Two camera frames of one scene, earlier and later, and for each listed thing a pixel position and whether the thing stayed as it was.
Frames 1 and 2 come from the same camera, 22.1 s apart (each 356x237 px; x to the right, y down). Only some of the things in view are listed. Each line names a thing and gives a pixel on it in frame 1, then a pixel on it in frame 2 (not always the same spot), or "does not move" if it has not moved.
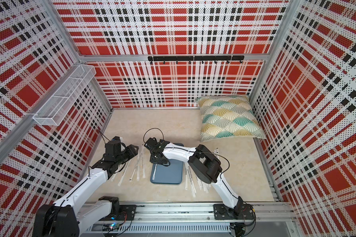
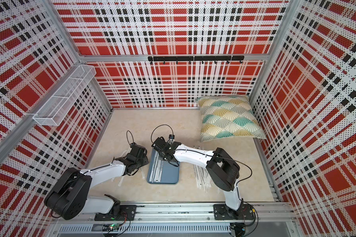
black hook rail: (196, 58) does not move
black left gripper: (131, 150) to (145, 159)
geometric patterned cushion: (228, 116) does not move
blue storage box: (172, 174) does not move
